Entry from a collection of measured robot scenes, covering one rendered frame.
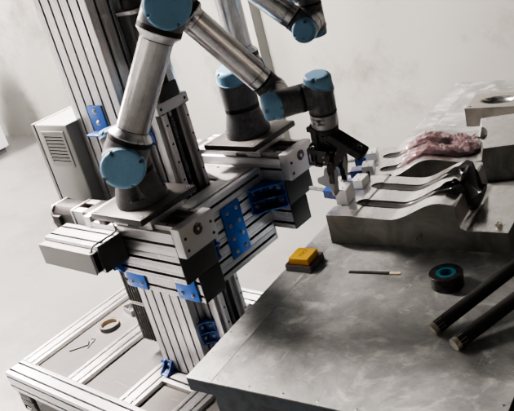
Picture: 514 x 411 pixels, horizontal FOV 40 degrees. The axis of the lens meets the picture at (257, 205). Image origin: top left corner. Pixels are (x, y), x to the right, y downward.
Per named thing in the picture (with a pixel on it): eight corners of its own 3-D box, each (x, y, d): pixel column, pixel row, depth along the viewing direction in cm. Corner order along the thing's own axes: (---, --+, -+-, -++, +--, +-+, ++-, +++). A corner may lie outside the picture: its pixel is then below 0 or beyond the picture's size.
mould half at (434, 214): (331, 242, 203) (321, 201, 198) (368, 201, 222) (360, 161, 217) (511, 254, 175) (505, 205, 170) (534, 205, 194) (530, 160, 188)
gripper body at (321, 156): (321, 153, 204) (314, 117, 197) (347, 156, 199) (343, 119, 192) (309, 167, 199) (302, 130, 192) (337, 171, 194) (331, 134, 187)
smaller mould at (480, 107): (466, 126, 258) (463, 108, 255) (478, 111, 269) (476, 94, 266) (523, 124, 247) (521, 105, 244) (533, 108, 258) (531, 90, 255)
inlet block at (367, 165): (335, 186, 232) (332, 170, 230) (337, 179, 236) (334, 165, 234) (374, 181, 227) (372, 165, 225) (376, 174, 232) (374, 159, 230)
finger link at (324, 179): (321, 193, 204) (319, 163, 200) (339, 196, 201) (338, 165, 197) (316, 197, 201) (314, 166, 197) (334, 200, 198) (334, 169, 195)
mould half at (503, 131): (361, 196, 226) (355, 165, 222) (370, 164, 249) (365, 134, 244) (528, 177, 210) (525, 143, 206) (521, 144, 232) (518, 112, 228)
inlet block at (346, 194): (307, 200, 208) (303, 184, 205) (314, 190, 212) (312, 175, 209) (347, 205, 202) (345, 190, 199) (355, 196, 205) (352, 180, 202)
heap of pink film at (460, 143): (396, 170, 223) (392, 148, 220) (400, 149, 238) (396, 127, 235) (481, 160, 215) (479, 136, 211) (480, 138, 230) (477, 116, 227)
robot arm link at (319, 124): (341, 105, 190) (329, 121, 185) (343, 120, 192) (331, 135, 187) (316, 103, 194) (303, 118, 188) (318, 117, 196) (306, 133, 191)
